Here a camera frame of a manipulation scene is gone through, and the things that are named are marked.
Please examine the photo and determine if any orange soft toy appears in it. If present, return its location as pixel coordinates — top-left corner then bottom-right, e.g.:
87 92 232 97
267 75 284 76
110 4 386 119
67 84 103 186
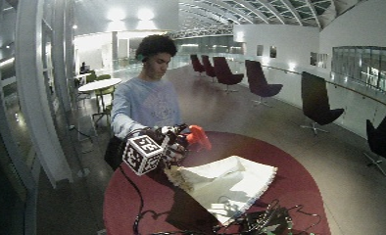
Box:
184 124 212 152

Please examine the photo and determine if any white marker cube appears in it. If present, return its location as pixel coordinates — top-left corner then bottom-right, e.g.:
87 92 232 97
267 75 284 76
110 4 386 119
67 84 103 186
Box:
120 134 164 177

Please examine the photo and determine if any black bag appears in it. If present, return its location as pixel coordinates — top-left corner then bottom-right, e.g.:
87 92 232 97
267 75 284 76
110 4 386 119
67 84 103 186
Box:
102 135 127 171

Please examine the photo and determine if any white lace-edged cloth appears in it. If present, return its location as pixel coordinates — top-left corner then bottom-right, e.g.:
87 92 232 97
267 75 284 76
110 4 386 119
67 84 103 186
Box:
162 155 279 227

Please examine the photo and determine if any the person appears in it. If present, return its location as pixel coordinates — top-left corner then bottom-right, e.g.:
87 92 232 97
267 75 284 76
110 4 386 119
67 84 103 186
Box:
108 33 190 141

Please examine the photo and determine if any dark red lounge chair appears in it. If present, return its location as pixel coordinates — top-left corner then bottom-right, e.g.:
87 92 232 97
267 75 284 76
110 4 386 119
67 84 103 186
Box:
188 54 207 78
212 56 244 93
200 54 218 83
243 59 284 108

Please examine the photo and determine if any white round table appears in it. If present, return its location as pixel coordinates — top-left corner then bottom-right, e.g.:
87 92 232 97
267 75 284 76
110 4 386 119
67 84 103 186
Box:
77 77 123 94

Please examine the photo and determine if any black cable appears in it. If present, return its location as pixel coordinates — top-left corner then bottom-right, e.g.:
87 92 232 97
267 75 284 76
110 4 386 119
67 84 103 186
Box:
116 164 160 235

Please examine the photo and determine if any black electronics with cables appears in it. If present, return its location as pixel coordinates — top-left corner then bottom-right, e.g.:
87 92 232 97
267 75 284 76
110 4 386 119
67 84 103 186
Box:
220 199 320 235

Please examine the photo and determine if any wall handrail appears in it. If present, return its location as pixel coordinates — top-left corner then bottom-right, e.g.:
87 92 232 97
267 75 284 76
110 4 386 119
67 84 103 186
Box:
262 64 386 110

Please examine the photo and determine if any large wall window panel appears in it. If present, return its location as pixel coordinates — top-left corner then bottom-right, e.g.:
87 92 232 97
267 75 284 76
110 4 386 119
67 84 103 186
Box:
329 45 386 100

